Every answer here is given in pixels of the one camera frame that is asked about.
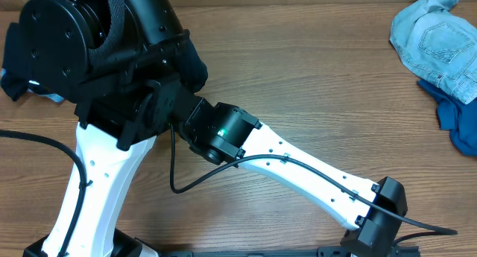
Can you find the folded black shirt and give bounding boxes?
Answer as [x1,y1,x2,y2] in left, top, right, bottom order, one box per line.
[2,22,32,82]

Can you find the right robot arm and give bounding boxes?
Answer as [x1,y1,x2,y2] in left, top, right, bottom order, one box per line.
[170,87,401,256]

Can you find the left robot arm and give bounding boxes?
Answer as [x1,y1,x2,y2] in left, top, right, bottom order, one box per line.
[17,0,183,256]

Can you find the black t-shirt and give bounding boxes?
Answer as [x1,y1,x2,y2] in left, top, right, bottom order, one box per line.
[174,39,208,93]

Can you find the folded light blue jeans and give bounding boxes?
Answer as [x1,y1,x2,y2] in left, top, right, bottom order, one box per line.
[0,69,66,104]

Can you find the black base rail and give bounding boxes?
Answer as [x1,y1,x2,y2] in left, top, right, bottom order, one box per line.
[22,229,422,257]

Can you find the crumpled light denim jeans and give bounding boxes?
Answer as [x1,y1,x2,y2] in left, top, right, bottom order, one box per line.
[390,0,476,104]

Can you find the black garment under stack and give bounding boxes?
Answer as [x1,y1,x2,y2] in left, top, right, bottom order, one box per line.
[0,71,49,102]

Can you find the dark blue garment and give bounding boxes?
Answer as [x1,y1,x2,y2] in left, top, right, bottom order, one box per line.
[417,80,476,157]

